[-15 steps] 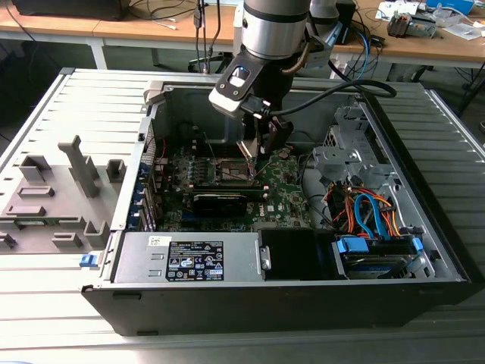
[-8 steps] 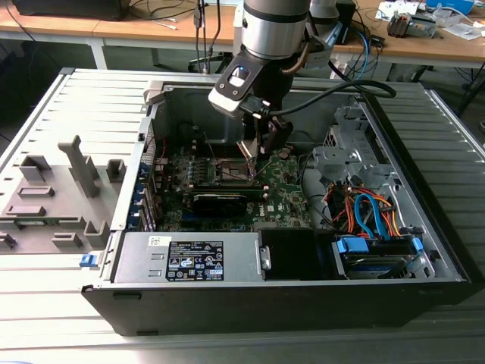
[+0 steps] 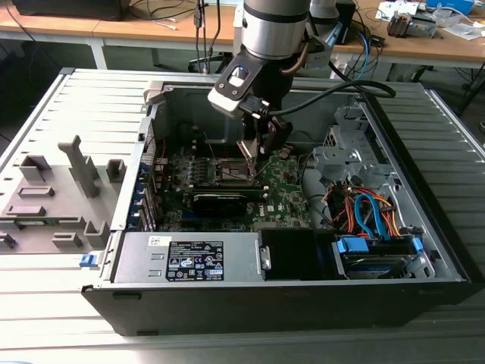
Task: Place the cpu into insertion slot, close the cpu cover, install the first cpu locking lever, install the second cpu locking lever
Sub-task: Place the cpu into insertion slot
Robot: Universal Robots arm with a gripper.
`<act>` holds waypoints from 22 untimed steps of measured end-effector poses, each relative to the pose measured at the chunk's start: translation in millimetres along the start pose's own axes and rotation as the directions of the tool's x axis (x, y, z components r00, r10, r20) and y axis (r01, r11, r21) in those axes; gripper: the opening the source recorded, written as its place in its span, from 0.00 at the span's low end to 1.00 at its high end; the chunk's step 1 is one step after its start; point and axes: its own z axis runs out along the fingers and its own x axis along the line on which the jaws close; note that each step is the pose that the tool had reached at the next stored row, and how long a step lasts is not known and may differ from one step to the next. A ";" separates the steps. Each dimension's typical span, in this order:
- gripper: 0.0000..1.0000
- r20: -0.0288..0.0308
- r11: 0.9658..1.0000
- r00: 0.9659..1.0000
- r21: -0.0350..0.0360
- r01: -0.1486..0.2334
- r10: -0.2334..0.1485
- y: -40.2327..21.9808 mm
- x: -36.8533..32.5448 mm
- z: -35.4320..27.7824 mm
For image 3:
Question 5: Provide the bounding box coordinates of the black graphics card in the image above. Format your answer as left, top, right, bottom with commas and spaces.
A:
183, 192, 249, 220

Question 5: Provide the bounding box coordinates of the silver CPU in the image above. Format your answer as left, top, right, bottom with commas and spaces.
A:
235, 138, 262, 162

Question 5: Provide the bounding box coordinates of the grey parts rack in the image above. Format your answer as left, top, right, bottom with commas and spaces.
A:
0, 134, 128, 255

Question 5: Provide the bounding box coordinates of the black desktop device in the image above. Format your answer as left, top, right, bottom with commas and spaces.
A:
336, 0, 358, 46

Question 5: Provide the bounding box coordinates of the brown braided cable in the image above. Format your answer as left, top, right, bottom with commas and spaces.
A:
279, 37, 311, 76

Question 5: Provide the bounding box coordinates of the silver metal drive cage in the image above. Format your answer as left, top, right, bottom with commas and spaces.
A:
308, 105, 397, 187

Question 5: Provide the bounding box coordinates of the blue cardboard box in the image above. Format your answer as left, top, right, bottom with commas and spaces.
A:
426, 0, 475, 15

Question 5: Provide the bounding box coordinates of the green motherboard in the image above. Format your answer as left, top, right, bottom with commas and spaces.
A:
151, 142, 316, 233

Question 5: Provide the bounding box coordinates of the black box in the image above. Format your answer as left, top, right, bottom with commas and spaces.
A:
11, 0, 128, 22

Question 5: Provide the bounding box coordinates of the black PC case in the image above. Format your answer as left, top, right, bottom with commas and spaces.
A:
81, 77, 482, 338

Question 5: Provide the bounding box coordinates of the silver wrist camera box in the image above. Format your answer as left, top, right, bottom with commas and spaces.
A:
206, 64, 266, 117

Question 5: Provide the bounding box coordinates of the black plastic shroud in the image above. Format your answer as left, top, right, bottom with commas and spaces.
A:
259, 228, 318, 281

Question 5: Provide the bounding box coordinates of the CPU cooler heat sink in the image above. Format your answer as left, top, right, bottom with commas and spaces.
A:
386, 10, 437, 39

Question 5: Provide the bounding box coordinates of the red orange wire bundle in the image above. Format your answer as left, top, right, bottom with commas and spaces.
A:
326, 181, 359, 233

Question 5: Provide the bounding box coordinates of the blue wire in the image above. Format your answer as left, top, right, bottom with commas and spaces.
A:
354, 193, 391, 240

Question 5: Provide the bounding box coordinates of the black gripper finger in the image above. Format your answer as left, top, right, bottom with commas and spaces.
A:
261, 115, 295, 156

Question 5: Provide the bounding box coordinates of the thin metal locking lever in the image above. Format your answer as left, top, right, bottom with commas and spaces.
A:
255, 158, 273, 178
203, 131, 221, 165

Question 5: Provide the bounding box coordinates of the silver power supply unit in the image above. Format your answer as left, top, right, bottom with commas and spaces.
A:
111, 231, 272, 284

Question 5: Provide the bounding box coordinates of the hard disk in blue carrier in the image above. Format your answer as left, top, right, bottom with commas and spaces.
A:
332, 233, 425, 280

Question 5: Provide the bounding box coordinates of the wooden desk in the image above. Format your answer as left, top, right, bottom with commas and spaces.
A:
333, 0, 485, 64
0, 0, 239, 43

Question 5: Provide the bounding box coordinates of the thick black camera cable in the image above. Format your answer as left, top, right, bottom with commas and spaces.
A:
261, 80, 397, 117

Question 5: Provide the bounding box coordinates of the CPU socket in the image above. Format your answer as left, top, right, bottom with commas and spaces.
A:
214, 155, 258, 183

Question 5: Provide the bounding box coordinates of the office chair base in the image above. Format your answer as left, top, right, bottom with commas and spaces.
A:
187, 51, 228, 75

